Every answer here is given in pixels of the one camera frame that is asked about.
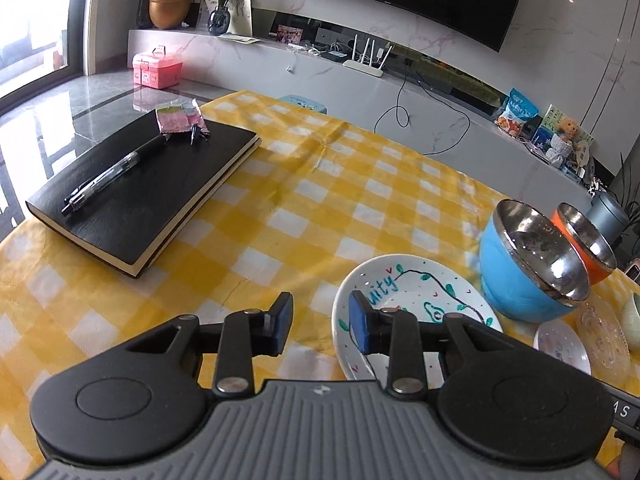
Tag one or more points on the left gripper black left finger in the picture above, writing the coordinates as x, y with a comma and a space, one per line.
245, 335

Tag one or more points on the orange steel bowl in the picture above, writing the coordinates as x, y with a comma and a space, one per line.
594, 250

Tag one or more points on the white wifi router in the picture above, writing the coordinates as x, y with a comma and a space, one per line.
371, 59

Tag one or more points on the light blue plastic stool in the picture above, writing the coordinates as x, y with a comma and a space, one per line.
307, 104

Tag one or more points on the pink storage box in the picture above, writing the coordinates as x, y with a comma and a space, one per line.
158, 69

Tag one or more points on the black pen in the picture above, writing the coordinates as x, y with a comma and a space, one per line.
85, 192

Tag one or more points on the clear glass patterned plate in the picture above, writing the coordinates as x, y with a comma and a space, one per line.
604, 340

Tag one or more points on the green ceramic bowl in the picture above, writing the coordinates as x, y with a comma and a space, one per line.
630, 322

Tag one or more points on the blue steel bowl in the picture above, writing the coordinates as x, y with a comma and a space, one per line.
529, 271

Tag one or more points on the right hand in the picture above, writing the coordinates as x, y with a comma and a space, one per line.
626, 466

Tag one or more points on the pink folded paper packet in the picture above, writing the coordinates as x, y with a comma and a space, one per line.
178, 117

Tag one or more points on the blue snack bag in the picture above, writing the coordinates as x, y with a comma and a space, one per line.
517, 109

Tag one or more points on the black notebook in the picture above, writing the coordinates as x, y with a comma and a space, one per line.
130, 222

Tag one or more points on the teddy bear toy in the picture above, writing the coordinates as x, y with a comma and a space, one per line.
562, 141

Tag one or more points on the grey metal trash bin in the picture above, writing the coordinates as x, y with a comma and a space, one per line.
607, 216

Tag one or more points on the small white sticker plate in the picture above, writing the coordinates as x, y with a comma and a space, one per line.
557, 339

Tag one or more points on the gold acorn vase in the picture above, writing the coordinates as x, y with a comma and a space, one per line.
168, 14

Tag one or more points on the white fruity painted plate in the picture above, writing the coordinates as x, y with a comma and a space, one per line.
411, 283

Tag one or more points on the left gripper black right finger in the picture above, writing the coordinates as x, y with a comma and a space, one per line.
395, 334

